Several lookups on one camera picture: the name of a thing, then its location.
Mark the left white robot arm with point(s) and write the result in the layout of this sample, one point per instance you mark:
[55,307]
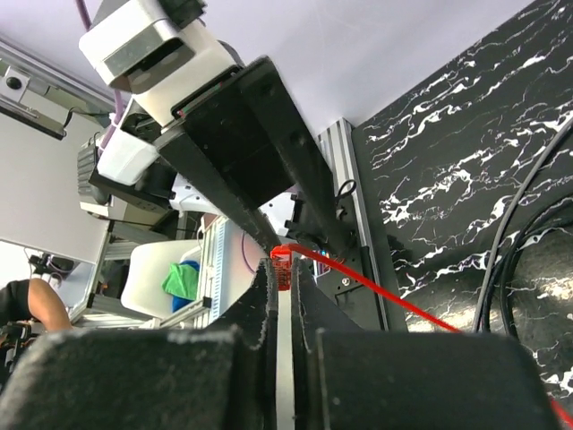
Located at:
[129,167]

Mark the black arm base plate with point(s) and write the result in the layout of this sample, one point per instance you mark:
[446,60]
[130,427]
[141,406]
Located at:
[365,307]

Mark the black marble pattern mat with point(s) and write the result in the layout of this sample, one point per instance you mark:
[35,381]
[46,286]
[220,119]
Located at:
[440,165]

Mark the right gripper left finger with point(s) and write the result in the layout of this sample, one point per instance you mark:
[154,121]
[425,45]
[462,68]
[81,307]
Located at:
[220,377]

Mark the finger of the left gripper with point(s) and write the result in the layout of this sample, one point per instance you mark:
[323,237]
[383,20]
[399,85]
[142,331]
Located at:
[239,202]
[275,111]

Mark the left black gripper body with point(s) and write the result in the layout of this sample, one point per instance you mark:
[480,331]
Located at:
[218,120]

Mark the white slotted cable duct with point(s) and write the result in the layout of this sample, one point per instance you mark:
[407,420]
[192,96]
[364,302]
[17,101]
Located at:
[214,230]

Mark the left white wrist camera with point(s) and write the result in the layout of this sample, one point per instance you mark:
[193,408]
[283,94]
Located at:
[160,52]

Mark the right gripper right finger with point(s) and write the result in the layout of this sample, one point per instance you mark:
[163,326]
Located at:
[350,378]

